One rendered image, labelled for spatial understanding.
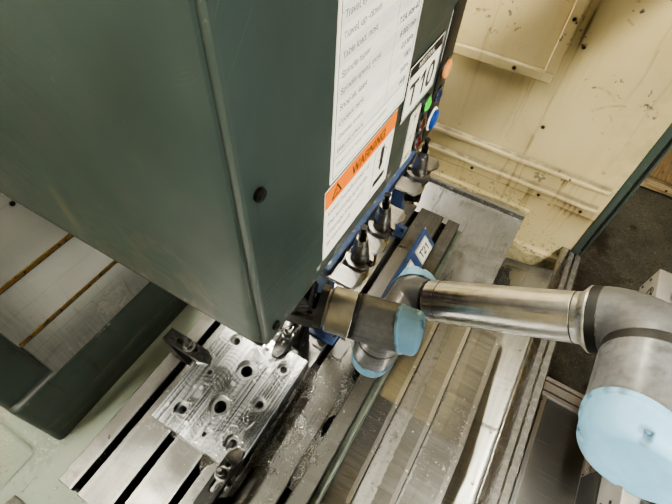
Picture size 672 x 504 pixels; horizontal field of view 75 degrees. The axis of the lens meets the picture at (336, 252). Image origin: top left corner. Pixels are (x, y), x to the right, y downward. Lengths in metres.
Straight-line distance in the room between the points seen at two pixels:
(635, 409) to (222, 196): 0.46
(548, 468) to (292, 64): 1.90
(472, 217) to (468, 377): 0.58
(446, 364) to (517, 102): 0.81
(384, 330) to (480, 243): 1.03
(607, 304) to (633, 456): 0.19
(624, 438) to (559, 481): 1.49
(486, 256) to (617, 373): 1.10
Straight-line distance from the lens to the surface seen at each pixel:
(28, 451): 1.68
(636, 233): 3.29
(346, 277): 0.96
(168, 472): 1.18
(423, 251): 1.39
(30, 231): 1.06
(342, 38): 0.33
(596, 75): 1.41
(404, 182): 1.17
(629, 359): 0.61
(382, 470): 1.30
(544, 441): 2.07
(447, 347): 1.48
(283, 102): 0.29
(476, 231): 1.67
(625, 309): 0.66
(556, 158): 1.54
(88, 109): 0.34
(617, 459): 0.60
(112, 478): 1.21
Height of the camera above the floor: 2.01
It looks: 53 degrees down
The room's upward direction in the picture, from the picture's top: 5 degrees clockwise
